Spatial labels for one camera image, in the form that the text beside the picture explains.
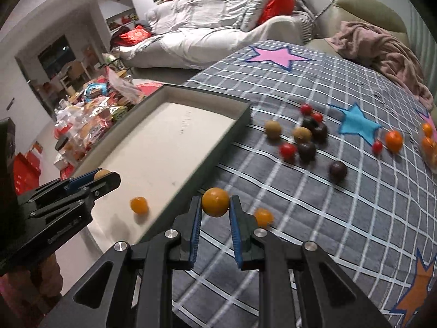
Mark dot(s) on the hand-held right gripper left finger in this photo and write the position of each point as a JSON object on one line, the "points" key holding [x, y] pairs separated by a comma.
{"points": [[196, 232]]}

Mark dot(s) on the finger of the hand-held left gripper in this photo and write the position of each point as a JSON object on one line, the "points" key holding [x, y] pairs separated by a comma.
{"points": [[80, 179], [102, 185]]}

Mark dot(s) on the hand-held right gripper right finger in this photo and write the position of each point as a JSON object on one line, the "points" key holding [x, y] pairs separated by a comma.
{"points": [[236, 235]]}

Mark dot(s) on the brown longan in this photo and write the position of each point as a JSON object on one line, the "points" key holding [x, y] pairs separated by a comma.
{"points": [[102, 173], [273, 129], [302, 134]]}

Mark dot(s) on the orange kumquat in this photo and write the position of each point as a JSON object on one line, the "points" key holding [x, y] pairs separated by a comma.
{"points": [[426, 129], [428, 144], [139, 205], [264, 218], [394, 141], [215, 202], [433, 159]]}

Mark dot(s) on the dark green shallow box tray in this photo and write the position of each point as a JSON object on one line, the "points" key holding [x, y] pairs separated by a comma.
{"points": [[170, 136]]}

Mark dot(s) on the red cherry tomato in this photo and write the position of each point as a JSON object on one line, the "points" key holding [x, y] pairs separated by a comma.
{"points": [[318, 117], [287, 151], [306, 109], [377, 147]]}

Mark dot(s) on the red gift boxes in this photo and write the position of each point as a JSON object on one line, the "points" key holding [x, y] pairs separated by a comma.
{"points": [[27, 174]]}

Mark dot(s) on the pile of snack packets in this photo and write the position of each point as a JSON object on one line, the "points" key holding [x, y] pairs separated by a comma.
{"points": [[92, 116]]}

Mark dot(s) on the grey checked star blanket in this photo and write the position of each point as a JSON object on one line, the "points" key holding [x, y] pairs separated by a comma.
{"points": [[307, 211]]}

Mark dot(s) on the red round mat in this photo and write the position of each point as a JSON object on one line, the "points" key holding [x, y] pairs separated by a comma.
{"points": [[146, 87]]}

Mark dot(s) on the dark window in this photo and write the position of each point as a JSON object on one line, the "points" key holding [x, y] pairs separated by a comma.
{"points": [[56, 53]]}

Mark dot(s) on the red embroidered cushion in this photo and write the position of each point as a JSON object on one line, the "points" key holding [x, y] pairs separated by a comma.
{"points": [[135, 36]]}

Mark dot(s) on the white covered sofa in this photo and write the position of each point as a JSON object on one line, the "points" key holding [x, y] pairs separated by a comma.
{"points": [[205, 24]]}

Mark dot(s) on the clear plastic bag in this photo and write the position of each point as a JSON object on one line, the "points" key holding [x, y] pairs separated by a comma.
{"points": [[422, 153]]}

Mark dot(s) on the plain red pillow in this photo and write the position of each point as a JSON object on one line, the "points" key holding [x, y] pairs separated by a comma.
{"points": [[276, 8]]}

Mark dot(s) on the pink fleece blanket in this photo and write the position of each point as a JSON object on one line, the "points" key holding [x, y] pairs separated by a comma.
{"points": [[385, 51]]}

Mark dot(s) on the beige sofa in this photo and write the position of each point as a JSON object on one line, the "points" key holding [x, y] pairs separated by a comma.
{"points": [[368, 6]]}

